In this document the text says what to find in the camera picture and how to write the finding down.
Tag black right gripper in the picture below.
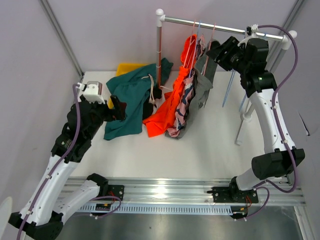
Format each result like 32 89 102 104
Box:
205 36 250 75

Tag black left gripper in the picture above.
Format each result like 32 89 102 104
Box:
86 94 127 139

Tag blue hanger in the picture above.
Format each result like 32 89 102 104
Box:
189 20 202 77
222 70 236 107
239 37 269 111

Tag pink hanger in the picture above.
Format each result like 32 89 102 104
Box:
180 21 198 70
201 23 216 76

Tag teal shorts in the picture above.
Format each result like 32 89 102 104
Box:
103 63 162 141

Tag grey shorts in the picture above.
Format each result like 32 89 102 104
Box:
179 44 217 139

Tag black shorts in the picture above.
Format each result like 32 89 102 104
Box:
142 88 162 120

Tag pink patterned shorts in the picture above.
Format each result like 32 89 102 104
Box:
165 43 205 139

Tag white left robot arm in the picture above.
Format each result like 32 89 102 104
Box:
8 95 127 240

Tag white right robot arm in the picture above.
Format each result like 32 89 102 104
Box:
206 36 305 202

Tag orange shorts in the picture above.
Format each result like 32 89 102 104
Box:
142 34 198 138

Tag yellow plastic tray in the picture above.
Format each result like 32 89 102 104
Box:
106 63 155 114

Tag silver clothes rack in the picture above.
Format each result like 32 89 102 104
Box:
155 8 299 150

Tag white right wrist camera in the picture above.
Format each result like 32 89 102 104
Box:
237 24 259 47

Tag grey slotted cable duct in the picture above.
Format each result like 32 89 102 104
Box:
77 203 247 216

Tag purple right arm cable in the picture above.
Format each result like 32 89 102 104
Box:
252 24 300 221

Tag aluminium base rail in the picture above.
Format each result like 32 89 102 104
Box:
58 176 306 207

